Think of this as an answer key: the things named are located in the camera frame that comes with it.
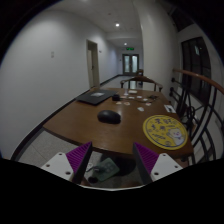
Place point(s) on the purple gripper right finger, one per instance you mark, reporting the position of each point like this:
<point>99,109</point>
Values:
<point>153,166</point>

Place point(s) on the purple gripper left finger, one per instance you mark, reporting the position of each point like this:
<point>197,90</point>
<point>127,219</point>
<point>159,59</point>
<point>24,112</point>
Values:
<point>70,166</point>

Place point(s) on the round yellow mouse pad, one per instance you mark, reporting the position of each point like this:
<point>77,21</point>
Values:
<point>165,132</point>

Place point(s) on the black computer mouse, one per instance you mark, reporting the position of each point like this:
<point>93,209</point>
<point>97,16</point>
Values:
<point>109,116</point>

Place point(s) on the white paper tag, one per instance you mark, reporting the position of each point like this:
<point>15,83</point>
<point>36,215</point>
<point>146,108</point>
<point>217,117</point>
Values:
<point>141,109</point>

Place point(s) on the white card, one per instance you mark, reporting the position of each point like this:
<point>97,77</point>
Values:
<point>169,108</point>

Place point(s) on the black laptop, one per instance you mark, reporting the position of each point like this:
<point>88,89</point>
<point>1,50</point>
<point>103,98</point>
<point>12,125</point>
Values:
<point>95,97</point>

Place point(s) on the small black box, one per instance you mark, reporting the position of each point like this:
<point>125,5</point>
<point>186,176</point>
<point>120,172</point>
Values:
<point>116,97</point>

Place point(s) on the metal stair railing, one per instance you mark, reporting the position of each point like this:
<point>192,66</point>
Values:
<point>197,100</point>

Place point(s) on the wooden chair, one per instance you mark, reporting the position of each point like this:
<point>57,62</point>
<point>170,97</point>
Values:
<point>142,79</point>

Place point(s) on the double glass door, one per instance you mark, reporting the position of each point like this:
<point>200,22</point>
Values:
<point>130,63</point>

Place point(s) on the dark window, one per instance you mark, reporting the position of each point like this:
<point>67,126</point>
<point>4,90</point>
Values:
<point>196,59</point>

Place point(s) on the side door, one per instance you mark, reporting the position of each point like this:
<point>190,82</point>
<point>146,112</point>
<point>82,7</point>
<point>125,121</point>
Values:
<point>92,64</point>

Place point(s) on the green exit sign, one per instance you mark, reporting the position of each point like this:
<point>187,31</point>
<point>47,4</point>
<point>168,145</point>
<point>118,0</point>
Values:
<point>129,48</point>

